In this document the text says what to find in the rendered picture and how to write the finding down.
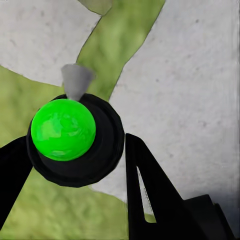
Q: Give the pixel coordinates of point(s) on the insectifuge atomizer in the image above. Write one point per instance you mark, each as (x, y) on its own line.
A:
(77, 139)

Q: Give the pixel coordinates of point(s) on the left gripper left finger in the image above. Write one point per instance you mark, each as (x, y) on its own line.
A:
(15, 165)

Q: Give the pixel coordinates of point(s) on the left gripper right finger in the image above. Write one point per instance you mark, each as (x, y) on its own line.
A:
(174, 219)

